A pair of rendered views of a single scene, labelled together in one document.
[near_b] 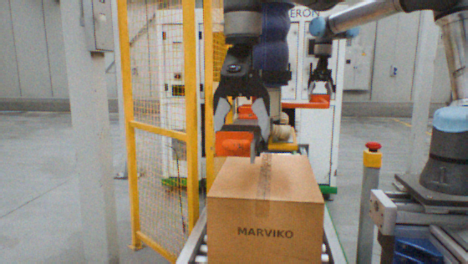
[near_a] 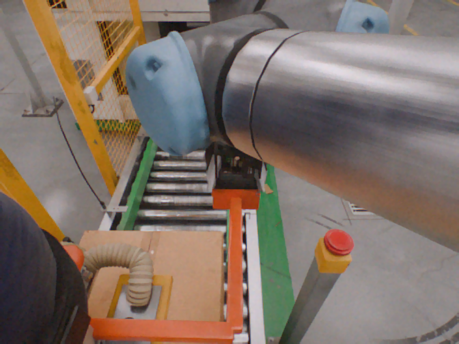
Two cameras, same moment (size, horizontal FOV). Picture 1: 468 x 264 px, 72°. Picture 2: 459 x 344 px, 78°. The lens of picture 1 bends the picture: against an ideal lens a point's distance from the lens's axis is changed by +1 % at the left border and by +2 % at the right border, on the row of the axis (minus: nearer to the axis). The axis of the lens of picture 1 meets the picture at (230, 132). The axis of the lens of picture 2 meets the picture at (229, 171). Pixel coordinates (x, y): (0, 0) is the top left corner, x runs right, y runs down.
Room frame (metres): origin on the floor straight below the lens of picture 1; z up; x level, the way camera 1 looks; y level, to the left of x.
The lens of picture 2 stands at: (1.13, -0.35, 1.64)
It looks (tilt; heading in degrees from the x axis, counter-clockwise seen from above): 44 degrees down; 353
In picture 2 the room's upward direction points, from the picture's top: straight up
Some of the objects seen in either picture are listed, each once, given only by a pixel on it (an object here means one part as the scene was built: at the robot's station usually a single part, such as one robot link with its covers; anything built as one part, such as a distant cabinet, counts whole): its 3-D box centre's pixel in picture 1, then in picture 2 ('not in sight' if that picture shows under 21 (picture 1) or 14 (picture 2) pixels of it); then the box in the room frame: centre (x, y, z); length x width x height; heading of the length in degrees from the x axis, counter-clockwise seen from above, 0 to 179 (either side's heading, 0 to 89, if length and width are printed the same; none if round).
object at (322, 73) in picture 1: (322, 68); (238, 134); (1.47, -0.41, 1.38); 0.09 x 0.08 x 0.12; 173
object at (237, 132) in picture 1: (236, 139); not in sight; (0.65, -0.01, 1.24); 0.08 x 0.07 x 0.05; 171
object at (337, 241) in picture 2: (373, 147); (337, 244); (1.47, -0.67, 1.02); 0.07 x 0.07 x 0.04
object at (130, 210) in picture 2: not in sight; (147, 140); (2.52, -0.04, 0.60); 1.60 x 0.10 x 0.09; 172
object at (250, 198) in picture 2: (319, 99); (235, 184); (1.50, -0.41, 1.24); 0.09 x 0.08 x 0.05; 81
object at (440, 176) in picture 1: (450, 170); not in sight; (0.91, -0.65, 1.09); 0.15 x 0.15 x 0.10
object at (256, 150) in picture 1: (263, 135); not in sight; (0.69, -0.07, 1.24); 0.31 x 0.03 x 0.05; 171
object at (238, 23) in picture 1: (241, 27); not in sight; (0.66, -0.02, 1.46); 0.08 x 0.08 x 0.05
